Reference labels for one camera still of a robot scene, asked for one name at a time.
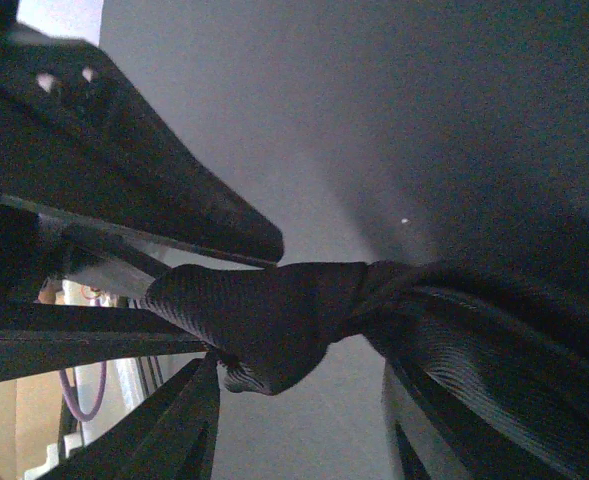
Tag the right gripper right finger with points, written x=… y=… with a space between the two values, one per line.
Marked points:
x=171 y=435

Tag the black necktie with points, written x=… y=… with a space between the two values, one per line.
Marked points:
x=486 y=374

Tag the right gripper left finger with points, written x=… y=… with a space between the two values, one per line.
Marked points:
x=79 y=142

